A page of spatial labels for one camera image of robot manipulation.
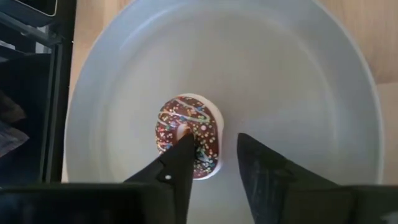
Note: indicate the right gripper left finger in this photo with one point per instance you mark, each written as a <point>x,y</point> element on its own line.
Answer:
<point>180,174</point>

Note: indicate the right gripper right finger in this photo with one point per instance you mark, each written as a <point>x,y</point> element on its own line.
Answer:
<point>264,174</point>

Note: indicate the chocolate donut with colourful sprinkles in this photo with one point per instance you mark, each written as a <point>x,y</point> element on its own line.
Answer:
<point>186,115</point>

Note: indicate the light grey round plate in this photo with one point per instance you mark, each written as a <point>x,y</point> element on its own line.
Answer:
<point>280,77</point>

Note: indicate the black aluminium table frame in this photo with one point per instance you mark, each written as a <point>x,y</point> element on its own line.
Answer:
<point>65,93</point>

